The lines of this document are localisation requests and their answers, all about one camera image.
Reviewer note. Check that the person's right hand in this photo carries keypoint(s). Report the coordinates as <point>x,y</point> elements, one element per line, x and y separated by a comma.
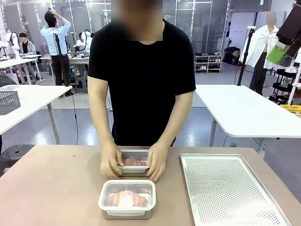
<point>110,162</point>

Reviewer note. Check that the black bag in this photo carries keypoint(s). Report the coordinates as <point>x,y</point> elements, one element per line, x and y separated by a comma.
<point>231,55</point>

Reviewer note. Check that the stainless steel container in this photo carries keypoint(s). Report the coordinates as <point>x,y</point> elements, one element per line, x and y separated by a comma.
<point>134,173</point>
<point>127,214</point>

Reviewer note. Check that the white background work table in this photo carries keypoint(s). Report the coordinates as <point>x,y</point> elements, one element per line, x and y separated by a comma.
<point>77,58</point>
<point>16,61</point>

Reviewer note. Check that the person's left forearm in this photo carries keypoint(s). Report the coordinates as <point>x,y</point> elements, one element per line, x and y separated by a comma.
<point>172,127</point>

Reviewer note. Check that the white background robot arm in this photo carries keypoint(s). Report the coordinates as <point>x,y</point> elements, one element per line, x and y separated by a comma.
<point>11,42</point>
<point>84,38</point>

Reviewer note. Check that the person in light blue shirt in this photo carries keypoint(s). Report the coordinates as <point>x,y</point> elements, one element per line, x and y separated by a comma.
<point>57,42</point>

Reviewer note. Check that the black utility cart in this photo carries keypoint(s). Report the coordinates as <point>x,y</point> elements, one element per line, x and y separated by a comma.
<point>283,84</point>

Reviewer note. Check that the person's left hand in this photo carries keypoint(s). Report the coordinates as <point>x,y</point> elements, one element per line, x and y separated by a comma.
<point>158,162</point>

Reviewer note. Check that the clear lid with white rim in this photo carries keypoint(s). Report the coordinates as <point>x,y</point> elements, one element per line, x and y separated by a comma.
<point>135,154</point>
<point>127,186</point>

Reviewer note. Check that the grey plastic step stool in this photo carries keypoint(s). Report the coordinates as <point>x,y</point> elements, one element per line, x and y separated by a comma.
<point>81,84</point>

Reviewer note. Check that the yellow plastic crate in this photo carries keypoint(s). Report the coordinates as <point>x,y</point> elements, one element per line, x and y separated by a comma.
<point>291,108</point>

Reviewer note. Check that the white shoe rack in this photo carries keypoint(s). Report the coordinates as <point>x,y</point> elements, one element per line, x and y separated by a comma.
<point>208,62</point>

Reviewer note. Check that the seated person in grey jacket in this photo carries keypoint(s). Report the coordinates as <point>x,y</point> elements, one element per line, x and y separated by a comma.
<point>27,47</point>

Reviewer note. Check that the golden brown croissant bread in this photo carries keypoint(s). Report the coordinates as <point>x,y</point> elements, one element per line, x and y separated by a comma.
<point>134,162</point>
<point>127,199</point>

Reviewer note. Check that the person in black t-shirt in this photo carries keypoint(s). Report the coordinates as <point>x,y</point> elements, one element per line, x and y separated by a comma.
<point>141,82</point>

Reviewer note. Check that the person's right forearm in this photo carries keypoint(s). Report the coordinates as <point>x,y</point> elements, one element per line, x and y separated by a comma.
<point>103,127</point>

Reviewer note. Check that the black tripod stand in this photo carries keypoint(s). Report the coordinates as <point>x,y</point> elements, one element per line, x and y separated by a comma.
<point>244,58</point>

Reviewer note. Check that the black round stool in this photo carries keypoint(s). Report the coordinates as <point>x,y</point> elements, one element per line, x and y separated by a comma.
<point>16,151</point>

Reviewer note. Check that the white table with grey leg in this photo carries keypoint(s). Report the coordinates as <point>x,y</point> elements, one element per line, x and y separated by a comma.
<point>35,101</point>

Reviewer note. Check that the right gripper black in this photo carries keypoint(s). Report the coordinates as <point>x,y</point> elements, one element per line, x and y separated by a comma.
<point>292,26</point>

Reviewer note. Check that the perforated aluminium baking tray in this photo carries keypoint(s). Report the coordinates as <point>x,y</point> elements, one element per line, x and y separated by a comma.
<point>225,188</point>

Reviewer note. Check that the large white table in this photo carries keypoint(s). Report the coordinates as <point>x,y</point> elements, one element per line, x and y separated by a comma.
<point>247,110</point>

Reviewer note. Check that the grey lattice basket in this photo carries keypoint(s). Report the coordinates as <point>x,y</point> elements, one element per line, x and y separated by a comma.
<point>8,102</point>

